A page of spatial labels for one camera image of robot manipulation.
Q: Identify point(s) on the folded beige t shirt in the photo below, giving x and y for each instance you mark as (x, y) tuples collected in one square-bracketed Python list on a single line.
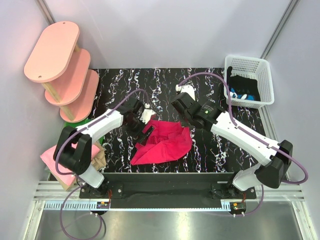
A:
[(98, 161)]

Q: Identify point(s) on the black marble pattern mat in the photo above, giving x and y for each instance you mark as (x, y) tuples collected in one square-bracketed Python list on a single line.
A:
[(209, 153)]

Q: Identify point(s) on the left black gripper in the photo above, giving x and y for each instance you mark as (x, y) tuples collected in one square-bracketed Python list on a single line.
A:
[(135, 135)]

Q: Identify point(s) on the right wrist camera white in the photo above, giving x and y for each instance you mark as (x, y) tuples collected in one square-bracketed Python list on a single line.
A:
[(186, 89)]

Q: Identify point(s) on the folded pink t shirt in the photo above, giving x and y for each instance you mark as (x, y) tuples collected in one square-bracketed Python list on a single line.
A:
[(47, 158)]

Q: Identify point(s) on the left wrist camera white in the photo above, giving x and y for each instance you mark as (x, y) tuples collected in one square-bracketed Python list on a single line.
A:
[(147, 113)]

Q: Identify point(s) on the blue white garment in basket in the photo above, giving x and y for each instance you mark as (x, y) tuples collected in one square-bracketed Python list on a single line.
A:
[(240, 94)]

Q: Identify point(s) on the green folder with label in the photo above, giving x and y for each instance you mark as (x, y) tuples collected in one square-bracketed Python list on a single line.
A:
[(80, 123)]

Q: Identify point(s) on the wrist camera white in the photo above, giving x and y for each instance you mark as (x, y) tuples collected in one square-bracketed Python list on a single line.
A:
[(147, 113), (186, 89)]

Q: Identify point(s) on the white plastic basket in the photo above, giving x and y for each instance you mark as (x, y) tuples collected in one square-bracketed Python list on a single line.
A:
[(255, 68)]

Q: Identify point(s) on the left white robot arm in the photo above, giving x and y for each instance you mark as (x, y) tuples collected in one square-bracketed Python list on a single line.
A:
[(74, 148)]

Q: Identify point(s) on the pink three-tier shelf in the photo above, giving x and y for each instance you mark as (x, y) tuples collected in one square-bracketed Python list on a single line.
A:
[(63, 69)]

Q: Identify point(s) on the red t shirt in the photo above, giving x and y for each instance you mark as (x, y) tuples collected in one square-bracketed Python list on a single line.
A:
[(169, 141)]

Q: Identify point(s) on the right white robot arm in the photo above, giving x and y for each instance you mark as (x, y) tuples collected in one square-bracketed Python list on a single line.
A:
[(273, 158)]

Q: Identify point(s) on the black clothes in basket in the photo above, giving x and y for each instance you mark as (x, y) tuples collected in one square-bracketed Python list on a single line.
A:
[(238, 82)]

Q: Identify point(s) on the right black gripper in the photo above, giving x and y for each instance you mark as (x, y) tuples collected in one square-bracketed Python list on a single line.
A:
[(184, 123)]

